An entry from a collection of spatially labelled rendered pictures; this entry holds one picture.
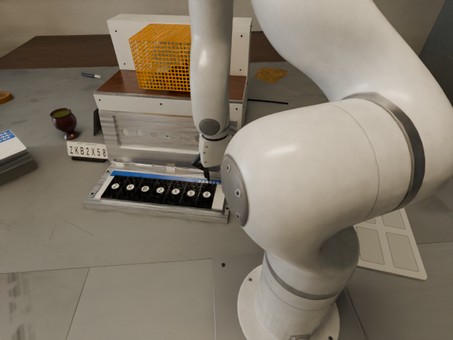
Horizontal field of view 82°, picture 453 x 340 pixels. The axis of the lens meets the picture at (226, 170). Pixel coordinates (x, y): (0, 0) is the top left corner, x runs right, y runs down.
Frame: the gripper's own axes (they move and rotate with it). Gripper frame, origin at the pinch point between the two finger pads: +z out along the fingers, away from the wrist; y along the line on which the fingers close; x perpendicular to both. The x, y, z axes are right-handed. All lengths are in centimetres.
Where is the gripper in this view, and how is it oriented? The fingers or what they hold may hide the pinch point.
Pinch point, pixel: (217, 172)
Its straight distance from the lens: 82.7
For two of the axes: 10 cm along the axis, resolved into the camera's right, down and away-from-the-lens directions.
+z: 0.3, 7.3, 6.8
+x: -3.2, -6.4, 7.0
